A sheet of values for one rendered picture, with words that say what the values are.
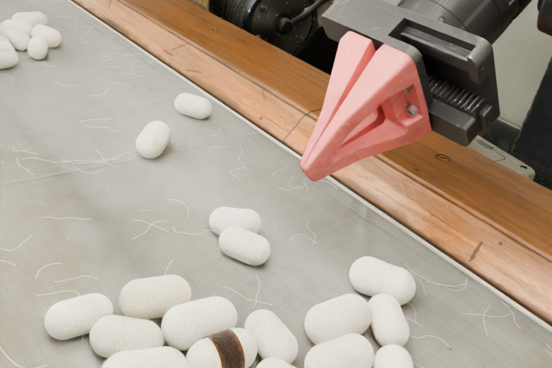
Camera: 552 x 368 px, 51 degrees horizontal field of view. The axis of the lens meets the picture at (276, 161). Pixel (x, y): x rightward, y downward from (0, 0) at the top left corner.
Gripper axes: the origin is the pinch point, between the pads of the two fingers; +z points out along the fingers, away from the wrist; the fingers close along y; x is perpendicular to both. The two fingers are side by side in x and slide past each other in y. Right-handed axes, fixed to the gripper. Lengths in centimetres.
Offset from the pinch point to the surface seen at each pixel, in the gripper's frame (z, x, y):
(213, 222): 6.1, 2.1, -4.1
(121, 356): 13.0, -4.9, 2.9
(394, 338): 4.3, 3.5, 8.3
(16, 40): 6.0, 2.1, -37.8
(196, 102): -0.5, 7.0, -18.5
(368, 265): 2.1, 4.3, 4.3
